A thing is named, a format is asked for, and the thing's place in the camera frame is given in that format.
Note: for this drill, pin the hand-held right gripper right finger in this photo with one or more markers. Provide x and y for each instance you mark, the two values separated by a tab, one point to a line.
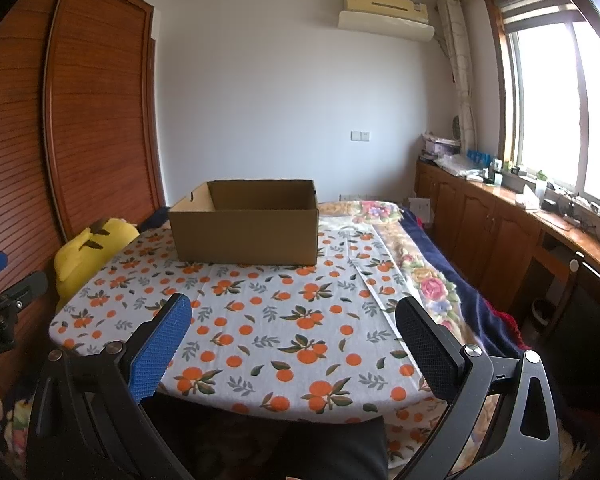
430	350

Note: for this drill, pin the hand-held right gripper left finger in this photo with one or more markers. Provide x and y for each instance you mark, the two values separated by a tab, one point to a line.
160	347

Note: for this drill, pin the brown cardboard box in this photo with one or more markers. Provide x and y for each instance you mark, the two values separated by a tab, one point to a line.
245	235

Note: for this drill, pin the yellow plush toy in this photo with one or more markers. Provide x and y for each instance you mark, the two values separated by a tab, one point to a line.
90	255

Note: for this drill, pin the wooden window cabinet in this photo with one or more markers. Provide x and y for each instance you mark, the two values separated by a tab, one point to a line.
480	230

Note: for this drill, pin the white paper bag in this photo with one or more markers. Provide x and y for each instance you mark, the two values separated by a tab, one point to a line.
420	210

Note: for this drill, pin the black chair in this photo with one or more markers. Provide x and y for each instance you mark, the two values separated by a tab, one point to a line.
585	330

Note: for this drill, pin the wooden slatted wardrobe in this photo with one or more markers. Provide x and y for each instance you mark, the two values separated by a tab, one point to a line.
95	120

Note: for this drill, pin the tissue pack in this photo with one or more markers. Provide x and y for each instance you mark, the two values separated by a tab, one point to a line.
527	200

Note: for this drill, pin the clear plastic bag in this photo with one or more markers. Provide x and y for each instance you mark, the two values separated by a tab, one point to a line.
460	166

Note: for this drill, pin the small potted plant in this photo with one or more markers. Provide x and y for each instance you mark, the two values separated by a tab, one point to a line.
541	185

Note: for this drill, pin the blue bottles pack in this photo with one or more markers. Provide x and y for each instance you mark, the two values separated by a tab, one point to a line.
480	156

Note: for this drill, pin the pink box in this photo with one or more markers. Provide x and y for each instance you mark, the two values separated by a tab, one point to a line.
442	146

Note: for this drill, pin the wooden framed window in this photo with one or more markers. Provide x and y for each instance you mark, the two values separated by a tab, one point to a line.
545	105

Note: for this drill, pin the pale patterned curtain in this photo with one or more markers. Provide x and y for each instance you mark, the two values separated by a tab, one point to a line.
460	70

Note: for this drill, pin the white wall switch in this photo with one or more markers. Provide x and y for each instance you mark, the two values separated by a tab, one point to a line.
360	135

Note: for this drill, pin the wall air conditioner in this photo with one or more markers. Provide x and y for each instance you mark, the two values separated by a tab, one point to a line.
385	17

